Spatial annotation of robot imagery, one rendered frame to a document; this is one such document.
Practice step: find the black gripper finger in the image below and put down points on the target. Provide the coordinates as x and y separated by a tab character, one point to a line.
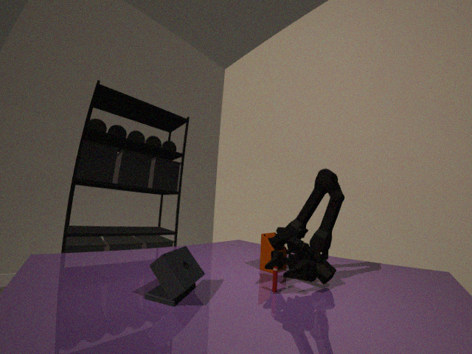
298	272
274	262

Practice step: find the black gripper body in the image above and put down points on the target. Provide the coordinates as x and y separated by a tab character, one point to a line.
292	260

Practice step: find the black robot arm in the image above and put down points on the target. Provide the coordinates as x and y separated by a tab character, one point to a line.
326	181

